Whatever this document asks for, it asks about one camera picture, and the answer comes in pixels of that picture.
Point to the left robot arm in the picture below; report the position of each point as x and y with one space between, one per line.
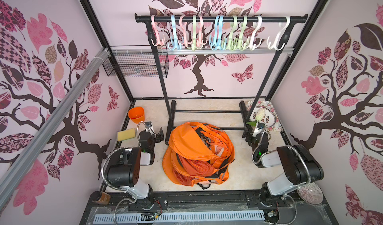
121 169

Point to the orange sling bag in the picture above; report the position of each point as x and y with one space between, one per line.
185 141

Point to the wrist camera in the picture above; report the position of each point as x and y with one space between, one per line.
149 127
259 128

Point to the floral tray with flower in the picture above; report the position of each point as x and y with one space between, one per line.
270 117

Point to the aluminium rail left wall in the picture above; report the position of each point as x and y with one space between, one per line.
27 157

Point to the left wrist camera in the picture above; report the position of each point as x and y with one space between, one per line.
149 127

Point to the brown jar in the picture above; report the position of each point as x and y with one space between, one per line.
101 198

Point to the aluminium rail back wall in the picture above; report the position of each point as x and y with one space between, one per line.
209 50

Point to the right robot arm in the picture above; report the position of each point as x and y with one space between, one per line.
300 168

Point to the blue hook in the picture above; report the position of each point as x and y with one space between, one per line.
174 43
219 43
213 36

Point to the aluminium rail wall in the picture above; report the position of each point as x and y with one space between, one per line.
209 50
27 157

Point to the pink hook far left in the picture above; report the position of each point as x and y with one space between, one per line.
157 41

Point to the white hook far right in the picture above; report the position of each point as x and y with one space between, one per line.
274 45

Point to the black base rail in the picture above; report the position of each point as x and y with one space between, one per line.
191 199

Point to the white hook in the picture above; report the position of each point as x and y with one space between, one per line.
274 45
252 44

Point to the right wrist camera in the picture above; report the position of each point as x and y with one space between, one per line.
259 128

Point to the white slotted cable duct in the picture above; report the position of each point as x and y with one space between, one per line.
178 217

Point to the black clothes rack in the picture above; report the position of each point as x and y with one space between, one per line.
171 106

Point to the clear glass dish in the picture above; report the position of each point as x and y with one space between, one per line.
311 194

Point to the pile of orange bags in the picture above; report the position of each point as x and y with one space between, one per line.
190 172

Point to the orange plastic cup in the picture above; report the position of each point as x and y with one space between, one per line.
137 115

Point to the green hook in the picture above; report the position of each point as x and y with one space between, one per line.
195 42
231 44
240 45

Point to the pink hook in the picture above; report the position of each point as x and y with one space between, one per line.
185 41
157 41
200 42

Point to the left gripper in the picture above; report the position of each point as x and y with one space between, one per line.
158 135

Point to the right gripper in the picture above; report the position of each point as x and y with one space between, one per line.
253 130

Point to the black wire basket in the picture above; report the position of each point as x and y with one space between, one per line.
130 61

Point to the yellow sponge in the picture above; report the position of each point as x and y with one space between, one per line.
126 134

